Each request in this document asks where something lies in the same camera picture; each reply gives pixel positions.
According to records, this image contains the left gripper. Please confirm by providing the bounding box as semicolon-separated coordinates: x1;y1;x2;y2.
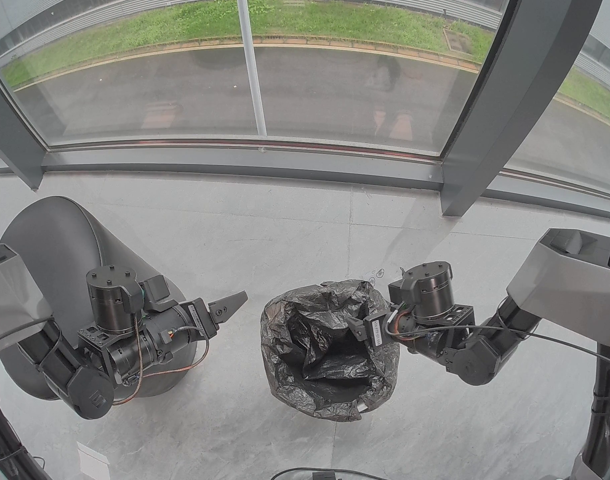
145;290;249;365

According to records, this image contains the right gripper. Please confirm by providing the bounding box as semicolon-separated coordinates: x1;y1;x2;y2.
345;311;418;351

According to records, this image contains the black plastic bag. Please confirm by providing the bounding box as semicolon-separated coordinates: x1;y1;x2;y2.
260;278;401;423

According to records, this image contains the window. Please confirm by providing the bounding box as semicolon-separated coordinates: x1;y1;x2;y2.
0;0;610;217

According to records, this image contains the dark grey round chair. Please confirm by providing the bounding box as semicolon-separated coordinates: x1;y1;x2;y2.
0;195;208;400

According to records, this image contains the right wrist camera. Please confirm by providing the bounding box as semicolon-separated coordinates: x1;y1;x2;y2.
388;279;414;314

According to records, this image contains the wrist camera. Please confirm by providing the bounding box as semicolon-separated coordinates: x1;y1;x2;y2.
388;279;414;314
140;275;179;314

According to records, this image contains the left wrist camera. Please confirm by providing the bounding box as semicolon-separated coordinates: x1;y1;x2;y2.
140;275;179;314

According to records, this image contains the black cable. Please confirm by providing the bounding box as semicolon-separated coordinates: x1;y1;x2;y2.
0;317;62;369
391;324;610;371
279;467;368;480

